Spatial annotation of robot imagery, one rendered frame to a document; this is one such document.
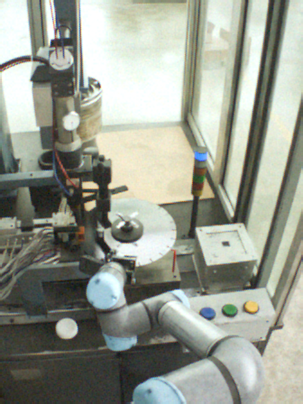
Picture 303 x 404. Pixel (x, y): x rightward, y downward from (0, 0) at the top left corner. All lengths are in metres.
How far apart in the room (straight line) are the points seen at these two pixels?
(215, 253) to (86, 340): 0.52
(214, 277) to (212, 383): 0.87
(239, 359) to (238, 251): 0.85
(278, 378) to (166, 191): 1.09
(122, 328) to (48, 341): 0.49
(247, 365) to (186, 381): 0.11
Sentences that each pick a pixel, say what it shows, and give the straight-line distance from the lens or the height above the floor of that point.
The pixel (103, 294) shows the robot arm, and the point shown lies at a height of 1.21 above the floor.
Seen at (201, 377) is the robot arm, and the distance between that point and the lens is 0.74.
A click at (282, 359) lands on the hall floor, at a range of 2.42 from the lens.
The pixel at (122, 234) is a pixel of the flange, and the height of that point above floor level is 0.96.
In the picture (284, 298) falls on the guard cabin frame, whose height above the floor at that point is 0.89.
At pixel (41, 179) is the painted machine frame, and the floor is 1.03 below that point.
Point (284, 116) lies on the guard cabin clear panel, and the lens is 1.36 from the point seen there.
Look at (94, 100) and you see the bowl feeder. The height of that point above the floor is 1.09.
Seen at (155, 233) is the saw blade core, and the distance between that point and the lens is 1.52.
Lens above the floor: 2.02
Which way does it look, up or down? 41 degrees down
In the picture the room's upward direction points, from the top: 2 degrees clockwise
